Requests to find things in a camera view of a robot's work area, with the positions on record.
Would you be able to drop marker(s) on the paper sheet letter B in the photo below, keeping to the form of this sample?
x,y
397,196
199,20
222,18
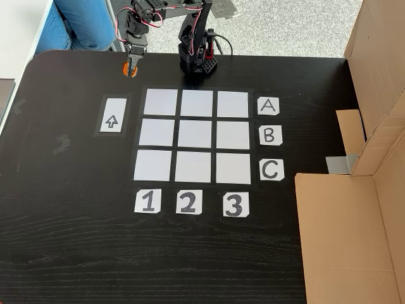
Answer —
x,y
278,141

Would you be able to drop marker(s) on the paper sheet letter A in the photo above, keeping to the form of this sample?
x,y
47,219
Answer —
x,y
261,111

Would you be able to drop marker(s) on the paper sheet number 1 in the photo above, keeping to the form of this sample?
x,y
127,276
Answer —
x,y
139,193

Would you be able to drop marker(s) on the grey duct tape strip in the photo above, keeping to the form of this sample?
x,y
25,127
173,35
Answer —
x,y
338,164

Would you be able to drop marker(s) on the brown cardboard panel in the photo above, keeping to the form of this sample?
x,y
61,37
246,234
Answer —
x,y
341,240
379,47

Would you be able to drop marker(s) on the paper sheet letter C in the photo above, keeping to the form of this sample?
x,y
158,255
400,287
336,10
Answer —
x,y
280,177

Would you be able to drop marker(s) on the paper sheet number 3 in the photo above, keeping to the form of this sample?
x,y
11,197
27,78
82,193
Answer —
x,y
245,196

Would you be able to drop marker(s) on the round orange token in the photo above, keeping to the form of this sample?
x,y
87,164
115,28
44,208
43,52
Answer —
x,y
125,69

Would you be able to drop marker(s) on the white side table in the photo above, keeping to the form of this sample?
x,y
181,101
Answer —
x,y
19,38

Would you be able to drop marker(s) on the white nine-square grid sheet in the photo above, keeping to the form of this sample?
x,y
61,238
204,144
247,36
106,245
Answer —
x,y
193,134

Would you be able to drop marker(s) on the white arrow paper sheet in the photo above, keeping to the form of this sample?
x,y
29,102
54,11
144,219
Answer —
x,y
114,106

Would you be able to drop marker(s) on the person's legs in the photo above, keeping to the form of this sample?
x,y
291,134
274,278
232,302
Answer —
x,y
82,22

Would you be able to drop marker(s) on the paper sheet number 2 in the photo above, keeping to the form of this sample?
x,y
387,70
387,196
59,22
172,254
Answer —
x,y
179,193

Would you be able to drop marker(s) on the metal chair leg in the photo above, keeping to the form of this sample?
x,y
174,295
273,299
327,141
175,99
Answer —
x,y
120,47

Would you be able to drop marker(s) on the black red bar clamp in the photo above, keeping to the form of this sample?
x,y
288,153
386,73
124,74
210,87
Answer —
x,y
209,47

